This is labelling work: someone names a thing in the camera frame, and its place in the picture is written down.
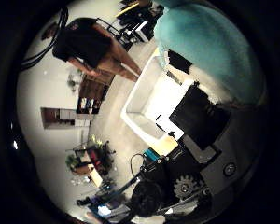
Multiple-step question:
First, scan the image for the teal plush toy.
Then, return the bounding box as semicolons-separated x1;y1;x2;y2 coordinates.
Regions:
153;0;269;106

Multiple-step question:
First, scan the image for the white plastic container bin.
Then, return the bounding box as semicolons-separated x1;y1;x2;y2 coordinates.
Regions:
119;46;195;147

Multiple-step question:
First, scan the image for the dark wooden shelf unit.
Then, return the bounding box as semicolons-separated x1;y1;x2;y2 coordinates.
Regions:
75;70;116;116

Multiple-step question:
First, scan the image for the cluttered desk with green plants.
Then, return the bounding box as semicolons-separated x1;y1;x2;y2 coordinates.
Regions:
64;133;118;189

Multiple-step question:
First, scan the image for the person in black shirt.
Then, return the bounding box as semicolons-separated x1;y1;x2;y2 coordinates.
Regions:
51;17;143;83

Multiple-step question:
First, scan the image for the blue metal table frame rail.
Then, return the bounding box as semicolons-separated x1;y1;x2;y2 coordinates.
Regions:
143;147;161;162

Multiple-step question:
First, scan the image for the low white wall cabinet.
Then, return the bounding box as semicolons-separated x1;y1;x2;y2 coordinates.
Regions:
40;106;92;130

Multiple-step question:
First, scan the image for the black cable loop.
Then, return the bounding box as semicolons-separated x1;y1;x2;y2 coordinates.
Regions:
20;6;69;72

